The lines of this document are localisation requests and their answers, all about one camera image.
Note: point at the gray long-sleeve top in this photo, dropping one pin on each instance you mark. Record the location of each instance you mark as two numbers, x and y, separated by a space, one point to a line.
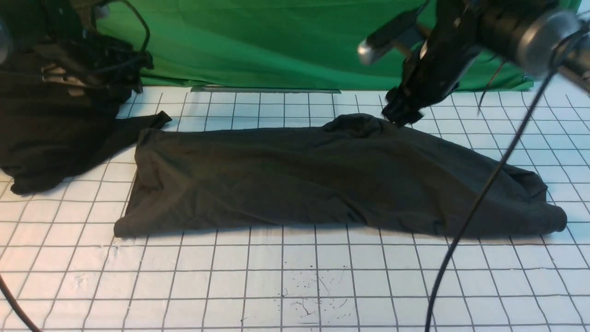
356 169

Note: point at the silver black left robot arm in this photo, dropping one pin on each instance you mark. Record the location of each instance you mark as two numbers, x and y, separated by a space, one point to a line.
27 23

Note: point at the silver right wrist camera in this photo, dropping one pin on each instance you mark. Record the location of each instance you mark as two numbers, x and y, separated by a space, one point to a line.
387 39

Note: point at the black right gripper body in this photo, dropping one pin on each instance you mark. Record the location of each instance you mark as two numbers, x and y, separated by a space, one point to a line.
447 53

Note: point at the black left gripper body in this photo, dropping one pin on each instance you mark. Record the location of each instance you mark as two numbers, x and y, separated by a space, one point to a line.
94 61

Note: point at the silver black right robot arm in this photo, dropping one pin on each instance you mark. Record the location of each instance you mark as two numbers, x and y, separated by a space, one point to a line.
538 36

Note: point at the black garment pile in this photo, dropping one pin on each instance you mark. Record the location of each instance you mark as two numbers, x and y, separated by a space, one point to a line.
50 132

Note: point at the green backdrop cloth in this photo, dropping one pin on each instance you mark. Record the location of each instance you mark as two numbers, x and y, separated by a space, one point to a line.
286 44

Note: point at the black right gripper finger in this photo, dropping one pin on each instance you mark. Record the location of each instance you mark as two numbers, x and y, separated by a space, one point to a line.
401 108

